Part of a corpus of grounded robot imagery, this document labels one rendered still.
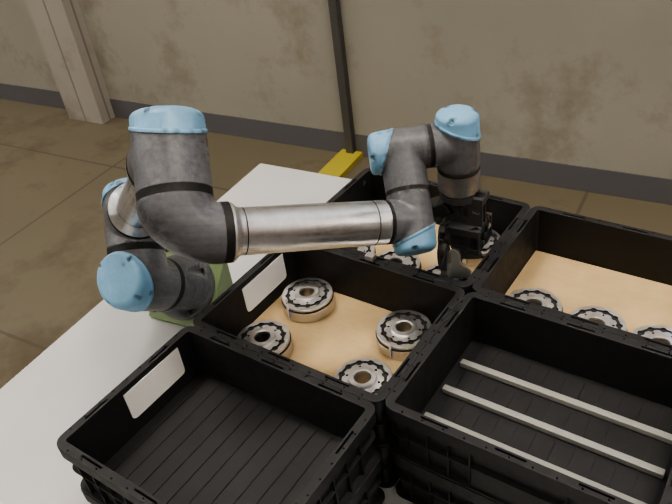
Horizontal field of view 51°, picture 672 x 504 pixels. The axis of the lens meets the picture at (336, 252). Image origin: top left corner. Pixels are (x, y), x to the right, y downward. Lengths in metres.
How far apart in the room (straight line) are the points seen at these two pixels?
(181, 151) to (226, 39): 2.76
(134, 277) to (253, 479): 0.49
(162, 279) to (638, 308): 0.92
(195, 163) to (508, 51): 2.20
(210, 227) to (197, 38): 2.93
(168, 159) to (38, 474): 0.69
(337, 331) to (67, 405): 0.59
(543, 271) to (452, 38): 1.86
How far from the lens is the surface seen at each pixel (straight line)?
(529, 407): 1.20
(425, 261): 1.48
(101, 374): 1.60
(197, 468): 1.18
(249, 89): 3.84
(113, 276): 1.45
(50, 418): 1.56
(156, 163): 1.06
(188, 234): 1.04
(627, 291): 1.44
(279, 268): 1.41
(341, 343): 1.31
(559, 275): 1.45
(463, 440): 1.02
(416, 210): 1.17
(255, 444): 1.19
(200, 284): 1.55
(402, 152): 1.19
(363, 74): 3.42
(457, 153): 1.21
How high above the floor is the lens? 1.73
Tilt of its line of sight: 36 degrees down
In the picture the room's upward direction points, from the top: 8 degrees counter-clockwise
